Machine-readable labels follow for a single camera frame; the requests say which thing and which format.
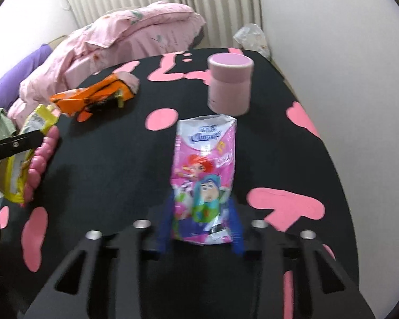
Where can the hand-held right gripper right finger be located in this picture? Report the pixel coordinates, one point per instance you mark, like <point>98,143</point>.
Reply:
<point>236,229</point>

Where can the yellow snack packet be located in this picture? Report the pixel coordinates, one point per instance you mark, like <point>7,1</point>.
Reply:
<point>16,169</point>

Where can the clear plastic bag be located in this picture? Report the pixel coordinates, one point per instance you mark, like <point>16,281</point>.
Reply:
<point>251,38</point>

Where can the pink floral quilt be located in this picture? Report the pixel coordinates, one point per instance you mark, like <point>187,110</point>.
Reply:
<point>119,30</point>

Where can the purple pillow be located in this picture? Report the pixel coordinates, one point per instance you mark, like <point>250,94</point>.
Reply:
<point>16,73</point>

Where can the pink cartoon snack packet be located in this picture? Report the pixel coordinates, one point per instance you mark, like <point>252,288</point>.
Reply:
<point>202,172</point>

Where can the pink cylinder box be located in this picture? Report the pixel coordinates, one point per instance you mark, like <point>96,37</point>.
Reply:
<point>229,89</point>

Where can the pink caterpillar toy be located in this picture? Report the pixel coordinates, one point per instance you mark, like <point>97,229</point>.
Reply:
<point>41,162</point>

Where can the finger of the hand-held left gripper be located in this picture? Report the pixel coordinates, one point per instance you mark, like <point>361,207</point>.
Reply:
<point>13,144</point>

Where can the orange snack packet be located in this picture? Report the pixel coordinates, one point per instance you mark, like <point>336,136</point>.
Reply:
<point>86,98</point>

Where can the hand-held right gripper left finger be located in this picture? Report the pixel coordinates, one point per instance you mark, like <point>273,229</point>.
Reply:
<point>163,226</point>

